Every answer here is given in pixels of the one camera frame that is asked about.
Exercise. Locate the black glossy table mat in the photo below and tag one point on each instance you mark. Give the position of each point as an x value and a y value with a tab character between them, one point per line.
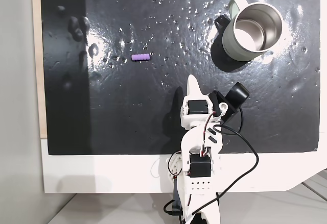
127	106

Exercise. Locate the black oval camera box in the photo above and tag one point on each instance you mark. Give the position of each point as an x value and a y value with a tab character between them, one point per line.
237	94

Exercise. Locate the purple ribbed pen grip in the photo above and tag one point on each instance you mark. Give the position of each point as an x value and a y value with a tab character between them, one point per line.
140	57

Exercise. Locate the light wooden board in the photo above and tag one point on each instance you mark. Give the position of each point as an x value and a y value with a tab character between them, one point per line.
37	55

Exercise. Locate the pale green steel mug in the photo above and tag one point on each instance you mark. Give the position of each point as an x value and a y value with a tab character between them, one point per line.
230	43

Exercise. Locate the black table clamp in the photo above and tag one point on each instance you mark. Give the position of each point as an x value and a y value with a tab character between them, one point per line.
176	193

